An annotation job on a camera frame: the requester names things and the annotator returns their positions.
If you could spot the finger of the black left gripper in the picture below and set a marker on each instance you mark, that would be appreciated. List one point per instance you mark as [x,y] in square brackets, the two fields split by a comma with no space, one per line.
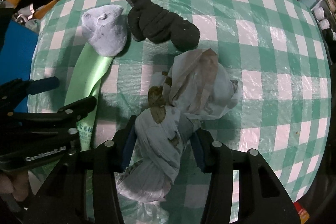
[78,110]
[42,85]

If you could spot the blue cardboard box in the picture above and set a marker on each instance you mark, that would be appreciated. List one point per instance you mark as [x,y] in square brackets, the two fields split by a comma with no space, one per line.
[17,49]

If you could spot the light green plastic bag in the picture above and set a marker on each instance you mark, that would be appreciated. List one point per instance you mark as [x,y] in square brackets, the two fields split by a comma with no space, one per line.
[86,81]

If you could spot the person's left hand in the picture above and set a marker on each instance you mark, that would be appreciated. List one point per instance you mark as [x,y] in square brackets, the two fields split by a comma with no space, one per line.
[16,184]

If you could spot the shoe rack with shoes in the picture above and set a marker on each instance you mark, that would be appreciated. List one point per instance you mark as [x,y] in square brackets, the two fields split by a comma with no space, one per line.
[324,13]

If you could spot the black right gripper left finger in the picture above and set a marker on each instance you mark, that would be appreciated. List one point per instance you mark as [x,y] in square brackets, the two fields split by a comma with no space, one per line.
[112,156]

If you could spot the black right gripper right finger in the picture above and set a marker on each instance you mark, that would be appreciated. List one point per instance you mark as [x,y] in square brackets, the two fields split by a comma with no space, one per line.
[215,158]

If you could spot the black sock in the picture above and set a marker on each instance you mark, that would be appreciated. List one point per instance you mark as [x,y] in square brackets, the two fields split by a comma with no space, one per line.
[148,20]

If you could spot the white grey cloth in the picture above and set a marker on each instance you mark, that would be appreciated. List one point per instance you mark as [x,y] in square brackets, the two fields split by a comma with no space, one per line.
[197,88]

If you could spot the green white checkered tablecloth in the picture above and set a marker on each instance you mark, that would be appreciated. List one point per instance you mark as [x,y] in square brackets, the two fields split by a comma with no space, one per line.
[272,47]

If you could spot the grey sock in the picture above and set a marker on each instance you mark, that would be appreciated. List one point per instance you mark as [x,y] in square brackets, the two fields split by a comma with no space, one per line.
[105,29]

